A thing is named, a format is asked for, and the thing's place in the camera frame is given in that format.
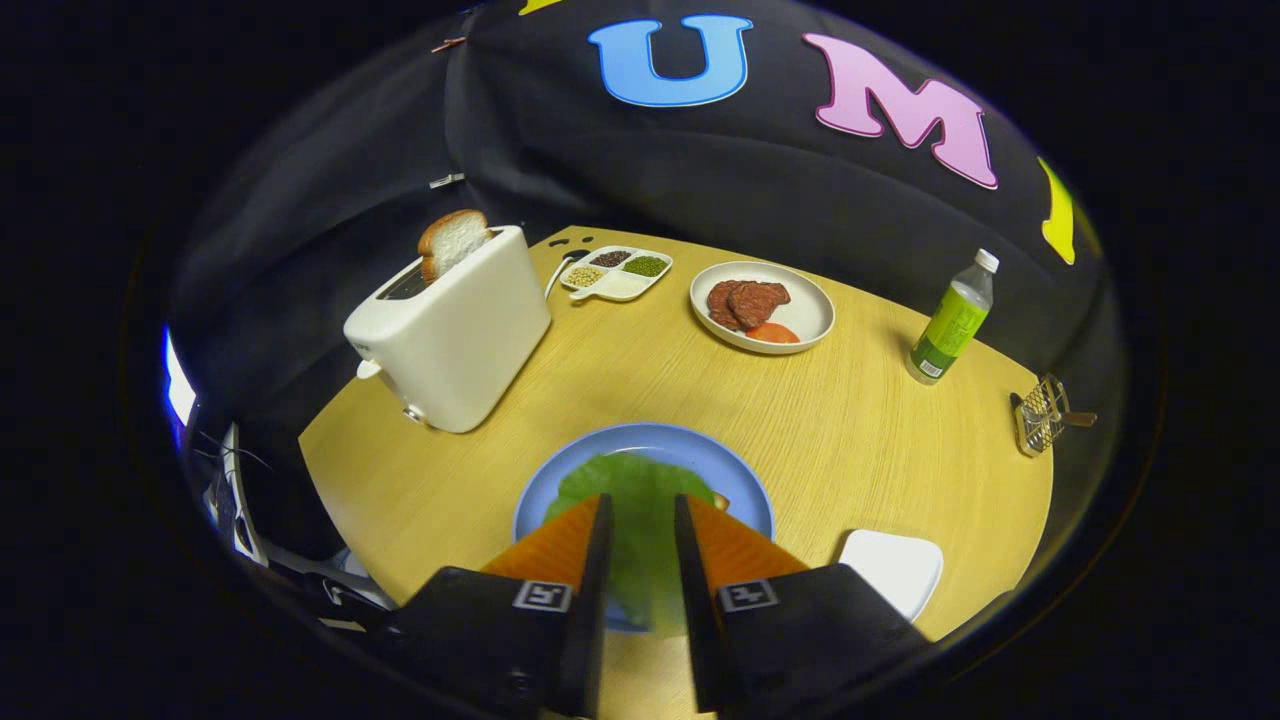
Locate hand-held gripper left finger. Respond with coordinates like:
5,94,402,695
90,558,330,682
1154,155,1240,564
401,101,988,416
383,493,614,719

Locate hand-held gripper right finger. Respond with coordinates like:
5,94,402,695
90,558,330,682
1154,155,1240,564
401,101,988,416
673,493,933,716

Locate green lettuce leaf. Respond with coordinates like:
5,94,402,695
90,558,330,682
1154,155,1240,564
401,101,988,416
545,453,719,636

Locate white bread slice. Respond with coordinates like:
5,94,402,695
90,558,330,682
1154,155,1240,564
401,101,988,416
417,209,494,285

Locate blue round plate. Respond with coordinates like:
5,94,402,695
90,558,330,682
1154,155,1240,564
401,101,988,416
512,422,776,633

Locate white square plate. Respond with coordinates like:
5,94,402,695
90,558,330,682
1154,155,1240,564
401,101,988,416
838,529,945,623

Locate white toaster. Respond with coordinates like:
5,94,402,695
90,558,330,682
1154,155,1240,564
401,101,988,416
343,225,553,434

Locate brown meat slice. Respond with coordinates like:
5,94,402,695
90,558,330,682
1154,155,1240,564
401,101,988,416
707,281,746,332
728,281,791,329

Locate white divided dish with beans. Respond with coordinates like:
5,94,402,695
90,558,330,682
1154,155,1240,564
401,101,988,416
559,245,674,303

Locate white round plate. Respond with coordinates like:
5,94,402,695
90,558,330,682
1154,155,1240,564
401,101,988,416
689,261,836,355

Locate green label plastic bottle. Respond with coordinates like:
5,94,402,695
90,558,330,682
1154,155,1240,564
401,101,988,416
907,248,1000,386

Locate black backdrop cloth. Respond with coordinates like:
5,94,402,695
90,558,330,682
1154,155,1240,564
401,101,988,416
165,0,1106,561

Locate white toaster cable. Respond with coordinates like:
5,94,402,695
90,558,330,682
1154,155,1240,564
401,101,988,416
543,250,581,301

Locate metal wire basket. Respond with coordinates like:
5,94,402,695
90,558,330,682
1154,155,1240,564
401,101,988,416
1010,374,1071,458

